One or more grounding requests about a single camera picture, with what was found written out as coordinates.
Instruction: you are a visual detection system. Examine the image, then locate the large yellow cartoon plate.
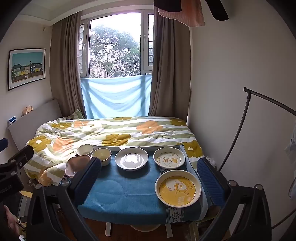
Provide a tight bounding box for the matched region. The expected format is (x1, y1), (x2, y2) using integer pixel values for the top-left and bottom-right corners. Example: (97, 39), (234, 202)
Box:
(155, 170), (202, 207)

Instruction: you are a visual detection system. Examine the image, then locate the cream bowl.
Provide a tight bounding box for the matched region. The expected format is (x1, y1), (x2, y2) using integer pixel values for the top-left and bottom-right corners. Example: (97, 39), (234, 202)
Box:
(91, 148), (112, 167)

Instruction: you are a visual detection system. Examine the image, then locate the white headboard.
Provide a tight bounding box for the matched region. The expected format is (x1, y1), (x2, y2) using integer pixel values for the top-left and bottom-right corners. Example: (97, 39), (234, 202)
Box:
(7, 99), (62, 151)

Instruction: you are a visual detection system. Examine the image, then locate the window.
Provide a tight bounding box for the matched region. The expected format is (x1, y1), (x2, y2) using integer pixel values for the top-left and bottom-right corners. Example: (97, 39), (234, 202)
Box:
(79, 11), (155, 78)

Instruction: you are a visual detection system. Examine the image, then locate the white bowl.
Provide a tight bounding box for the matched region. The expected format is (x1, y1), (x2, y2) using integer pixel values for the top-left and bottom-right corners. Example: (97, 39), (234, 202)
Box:
(76, 144), (94, 156)

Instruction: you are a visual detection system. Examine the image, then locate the pink bowl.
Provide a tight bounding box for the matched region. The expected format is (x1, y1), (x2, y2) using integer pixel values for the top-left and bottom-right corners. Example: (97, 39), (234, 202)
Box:
(65, 155), (92, 178)

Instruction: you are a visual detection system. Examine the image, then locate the black metal clothes rack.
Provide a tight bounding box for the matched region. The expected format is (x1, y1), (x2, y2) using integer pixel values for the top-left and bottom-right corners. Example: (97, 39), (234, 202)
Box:
(218, 87), (296, 230)

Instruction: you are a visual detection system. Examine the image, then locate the light blue hanging cloth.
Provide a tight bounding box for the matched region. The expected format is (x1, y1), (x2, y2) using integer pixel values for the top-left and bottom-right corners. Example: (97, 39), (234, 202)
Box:
(80, 75), (152, 119)

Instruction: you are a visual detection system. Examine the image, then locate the small cream cartoon plate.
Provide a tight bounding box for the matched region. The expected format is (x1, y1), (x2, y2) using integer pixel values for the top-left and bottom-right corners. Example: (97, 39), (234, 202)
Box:
(153, 147), (186, 169)

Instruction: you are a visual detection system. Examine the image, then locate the person's left hand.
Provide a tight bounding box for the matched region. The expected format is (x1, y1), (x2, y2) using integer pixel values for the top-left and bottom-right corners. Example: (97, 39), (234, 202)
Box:
(0, 205), (20, 233)

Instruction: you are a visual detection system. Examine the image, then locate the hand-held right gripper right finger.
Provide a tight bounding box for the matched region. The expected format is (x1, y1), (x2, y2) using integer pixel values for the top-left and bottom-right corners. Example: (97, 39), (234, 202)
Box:
(196, 158), (272, 241)

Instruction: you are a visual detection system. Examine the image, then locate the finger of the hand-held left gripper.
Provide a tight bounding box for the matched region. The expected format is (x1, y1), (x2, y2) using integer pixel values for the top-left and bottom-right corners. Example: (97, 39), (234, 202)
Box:
(0, 138), (9, 154)
(7, 145), (35, 171)

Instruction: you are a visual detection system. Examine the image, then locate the teal patterned tablecloth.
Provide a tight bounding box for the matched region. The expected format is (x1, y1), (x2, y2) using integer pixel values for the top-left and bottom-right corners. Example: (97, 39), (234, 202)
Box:
(77, 145), (208, 224)

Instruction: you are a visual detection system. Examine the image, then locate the orange toy figure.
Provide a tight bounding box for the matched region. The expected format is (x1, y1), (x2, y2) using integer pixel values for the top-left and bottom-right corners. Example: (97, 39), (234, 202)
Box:
(21, 105), (34, 117)

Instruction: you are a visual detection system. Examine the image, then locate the pink hanging garment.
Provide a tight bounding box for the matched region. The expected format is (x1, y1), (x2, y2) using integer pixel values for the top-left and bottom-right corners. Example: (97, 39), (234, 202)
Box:
(158, 0), (206, 28)

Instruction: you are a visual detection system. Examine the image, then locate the floral duvet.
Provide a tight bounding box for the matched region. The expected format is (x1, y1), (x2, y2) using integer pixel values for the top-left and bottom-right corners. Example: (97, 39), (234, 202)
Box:
(23, 116), (205, 187)

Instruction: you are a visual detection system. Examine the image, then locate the brown curtain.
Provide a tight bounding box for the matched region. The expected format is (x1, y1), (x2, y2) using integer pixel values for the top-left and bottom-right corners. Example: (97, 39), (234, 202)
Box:
(50, 13), (87, 120)
(148, 7), (191, 123)

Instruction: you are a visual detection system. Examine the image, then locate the white hanging cloth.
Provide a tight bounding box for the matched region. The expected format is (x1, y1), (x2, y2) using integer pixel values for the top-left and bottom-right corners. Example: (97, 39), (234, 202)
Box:
(283, 137), (296, 158)

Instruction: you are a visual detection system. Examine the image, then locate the framed houses picture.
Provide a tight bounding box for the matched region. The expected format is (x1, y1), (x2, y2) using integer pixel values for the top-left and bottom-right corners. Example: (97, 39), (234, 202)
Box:
(8, 48), (46, 91)

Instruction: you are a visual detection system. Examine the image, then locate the white plate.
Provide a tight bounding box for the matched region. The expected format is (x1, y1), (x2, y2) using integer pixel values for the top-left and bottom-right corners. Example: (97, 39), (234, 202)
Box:
(115, 146), (149, 171)

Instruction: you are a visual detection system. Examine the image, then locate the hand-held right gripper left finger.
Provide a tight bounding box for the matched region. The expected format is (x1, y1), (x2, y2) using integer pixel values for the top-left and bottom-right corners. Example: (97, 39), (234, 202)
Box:
(26, 157), (102, 241)

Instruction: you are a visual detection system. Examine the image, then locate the green checked pillow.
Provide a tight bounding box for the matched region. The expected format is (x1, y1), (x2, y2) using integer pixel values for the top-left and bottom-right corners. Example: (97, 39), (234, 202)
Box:
(63, 109), (85, 120)

